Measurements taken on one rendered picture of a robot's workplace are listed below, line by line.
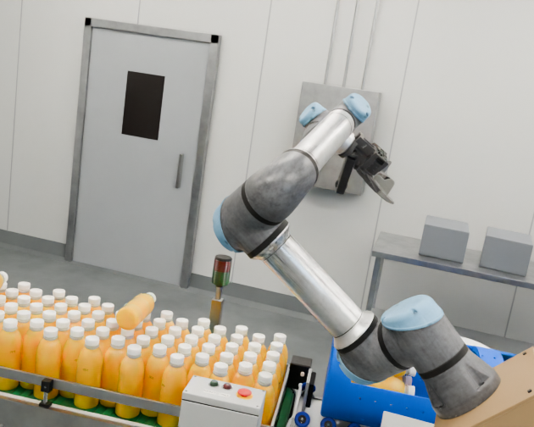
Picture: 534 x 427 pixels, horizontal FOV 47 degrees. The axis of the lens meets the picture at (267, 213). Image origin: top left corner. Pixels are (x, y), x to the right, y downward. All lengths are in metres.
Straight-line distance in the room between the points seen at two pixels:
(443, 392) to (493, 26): 4.00
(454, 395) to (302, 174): 0.53
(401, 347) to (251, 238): 0.38
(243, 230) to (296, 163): 0.18
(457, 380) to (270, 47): 4.18
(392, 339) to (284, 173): 0.41
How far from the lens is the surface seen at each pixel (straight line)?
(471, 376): 1.34
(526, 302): 5.29
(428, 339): 1.30
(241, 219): 1.28
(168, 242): 5.58
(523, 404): 1.25
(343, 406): 1.80
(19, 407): 1.98
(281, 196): 1.24
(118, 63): 5.66
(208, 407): 1.62
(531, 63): 5.08
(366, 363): 1.39
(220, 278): 2.20
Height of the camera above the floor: 1.87
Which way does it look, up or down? 12 degrees down
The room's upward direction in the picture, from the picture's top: 9 degrees clockwise
